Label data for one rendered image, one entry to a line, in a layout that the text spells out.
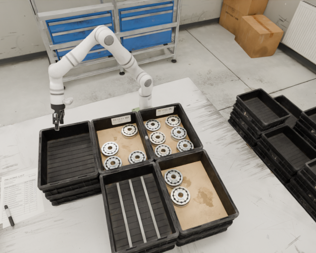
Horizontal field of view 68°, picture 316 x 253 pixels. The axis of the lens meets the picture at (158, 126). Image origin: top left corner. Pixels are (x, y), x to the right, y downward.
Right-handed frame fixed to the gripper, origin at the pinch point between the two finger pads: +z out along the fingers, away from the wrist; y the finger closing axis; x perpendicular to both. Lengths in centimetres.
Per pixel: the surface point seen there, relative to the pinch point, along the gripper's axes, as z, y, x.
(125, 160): 17.1, 7.3, 38.1
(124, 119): -0.3, -15.5, 36.0
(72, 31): -44, -164, -28
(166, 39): -43, -214, 86
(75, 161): 19.8, 5.8, 9.6
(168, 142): 9, -3, 65
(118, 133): 8.7, -11.9, 32.9
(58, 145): 15.8, -6.2, -3.4
